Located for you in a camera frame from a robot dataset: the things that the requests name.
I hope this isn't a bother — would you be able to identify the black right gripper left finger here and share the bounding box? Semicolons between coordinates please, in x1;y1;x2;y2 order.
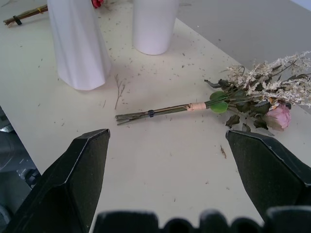
5;128;111;233

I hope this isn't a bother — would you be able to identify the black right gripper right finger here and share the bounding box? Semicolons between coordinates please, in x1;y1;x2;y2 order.
225;129;311;216

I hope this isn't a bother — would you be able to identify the white faceted ceramic vase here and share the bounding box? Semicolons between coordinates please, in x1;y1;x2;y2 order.
46;0;112;91

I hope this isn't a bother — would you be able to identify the white cylindrical ceramic vase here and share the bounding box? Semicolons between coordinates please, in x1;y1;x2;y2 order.
132;0;180;55

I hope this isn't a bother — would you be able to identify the pink rose dried flower bouquet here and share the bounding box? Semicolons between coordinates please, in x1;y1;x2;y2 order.
115;50;311;136

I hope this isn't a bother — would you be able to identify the small dry brown twig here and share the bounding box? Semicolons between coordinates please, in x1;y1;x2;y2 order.
113;74;126;110

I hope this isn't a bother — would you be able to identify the bundle of stems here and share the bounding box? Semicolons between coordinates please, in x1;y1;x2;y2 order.
3;0;104;26

